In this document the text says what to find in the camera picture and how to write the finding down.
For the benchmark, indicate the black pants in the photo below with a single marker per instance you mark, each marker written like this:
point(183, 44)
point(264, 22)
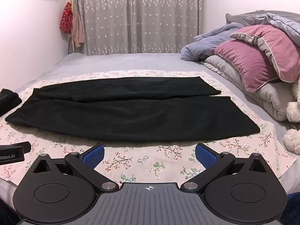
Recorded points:
point(140, 117)

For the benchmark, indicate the folded black cloth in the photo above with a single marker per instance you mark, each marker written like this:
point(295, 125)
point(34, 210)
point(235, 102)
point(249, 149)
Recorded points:
point(8, 99)

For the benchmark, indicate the pink hanging garment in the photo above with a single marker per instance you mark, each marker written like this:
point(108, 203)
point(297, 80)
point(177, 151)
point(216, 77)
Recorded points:
point(77, 31)

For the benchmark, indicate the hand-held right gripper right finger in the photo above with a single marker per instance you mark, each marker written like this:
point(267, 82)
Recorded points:
point(204, 156)

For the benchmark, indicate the red patterned hanging cloth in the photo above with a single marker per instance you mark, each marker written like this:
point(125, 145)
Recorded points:
point(66, 18)

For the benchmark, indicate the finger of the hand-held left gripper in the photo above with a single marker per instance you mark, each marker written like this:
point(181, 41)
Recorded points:
point(26, 146)

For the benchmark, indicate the grey folded quilt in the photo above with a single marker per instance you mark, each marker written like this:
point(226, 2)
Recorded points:
point(264, 98)

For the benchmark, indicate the white plush toy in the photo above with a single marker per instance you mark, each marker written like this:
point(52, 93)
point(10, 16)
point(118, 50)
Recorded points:
point(294, 112)

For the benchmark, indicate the floral printed cloth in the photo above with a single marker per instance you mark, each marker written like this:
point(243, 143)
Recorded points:
point(145, 159)

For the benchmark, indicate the blue-grey quilt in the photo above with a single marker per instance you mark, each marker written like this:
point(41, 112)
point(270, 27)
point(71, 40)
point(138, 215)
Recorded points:
point(211, 42)

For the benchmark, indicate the pink and grey quilt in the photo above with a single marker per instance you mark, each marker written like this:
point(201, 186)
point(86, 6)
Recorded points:
point(276, 44)

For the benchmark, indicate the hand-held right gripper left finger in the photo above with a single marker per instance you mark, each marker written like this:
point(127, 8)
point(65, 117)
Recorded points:
point(94, 156)

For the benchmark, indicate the yellow stick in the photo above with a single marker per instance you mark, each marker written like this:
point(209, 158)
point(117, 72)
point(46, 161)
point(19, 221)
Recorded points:
point(72, 3)

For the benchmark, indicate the pink pillow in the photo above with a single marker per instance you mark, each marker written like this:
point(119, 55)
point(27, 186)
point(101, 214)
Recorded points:
point(243, 62)

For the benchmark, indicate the grey star-patterned curtain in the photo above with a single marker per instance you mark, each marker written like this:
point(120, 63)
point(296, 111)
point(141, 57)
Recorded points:
point(140, 16)

